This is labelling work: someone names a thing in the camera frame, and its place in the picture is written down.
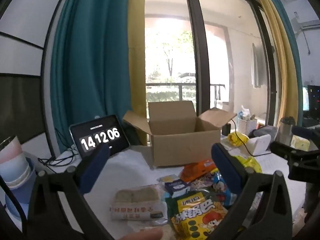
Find white paper sheets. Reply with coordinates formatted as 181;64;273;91
220;137;248;155

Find dark sliding door frame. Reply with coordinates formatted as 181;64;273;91
246;0;282;127

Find dark window frame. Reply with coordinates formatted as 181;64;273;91
182;0;210;120

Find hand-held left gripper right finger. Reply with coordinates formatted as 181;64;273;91
211;143;293;240

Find stack of pastel bowls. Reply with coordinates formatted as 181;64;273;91
0;135;38;205

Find white mesh basket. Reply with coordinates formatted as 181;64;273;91
237;116;258;137

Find orange snack packet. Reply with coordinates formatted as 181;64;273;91
180;159;217;183

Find blue cartoon snack packet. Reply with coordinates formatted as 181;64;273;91
212;172;238;208

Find clear bread packet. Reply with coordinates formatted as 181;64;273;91
110;184;168;224

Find metal cup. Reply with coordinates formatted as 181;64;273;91
277;116;297;147

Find yellow curtain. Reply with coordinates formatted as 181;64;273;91
127;0;150;145
247;0;299;130

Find yellow cartoon snack packet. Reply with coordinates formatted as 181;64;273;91
166;191;237;240

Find yellow plastic bag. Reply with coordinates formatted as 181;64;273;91
227;132;250;147

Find balcony railing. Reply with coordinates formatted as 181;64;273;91
146;82;225;100

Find teal curtain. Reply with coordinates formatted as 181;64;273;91
50;0;133;155
270;0;303;120

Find cardboard box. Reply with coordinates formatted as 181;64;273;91
122;101;237;169

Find white air conditioner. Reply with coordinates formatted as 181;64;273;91
300;20;320;30

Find pale yellow packet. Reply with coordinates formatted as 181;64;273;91
291;135;310;152

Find black tablet cables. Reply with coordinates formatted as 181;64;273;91
37;127;80;172

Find white desk device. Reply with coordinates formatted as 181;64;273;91
246;134;272;155

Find tablet showing clock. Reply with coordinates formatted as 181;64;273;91
69;115;130;158

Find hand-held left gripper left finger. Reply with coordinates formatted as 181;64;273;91
27;145;113;240

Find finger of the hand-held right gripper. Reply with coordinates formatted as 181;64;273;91
269;141;320;181
292;125;320;139

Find grey pouch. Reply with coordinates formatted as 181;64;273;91
252;126;278;138

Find hanging white towel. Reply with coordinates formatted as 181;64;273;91
251;42;264;88

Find small blue white packet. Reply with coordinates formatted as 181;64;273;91
157;174;190;198

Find purple snack packet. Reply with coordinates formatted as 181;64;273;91
191;172;218;190

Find person's left hand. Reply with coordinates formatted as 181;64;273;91
117;227;163;240

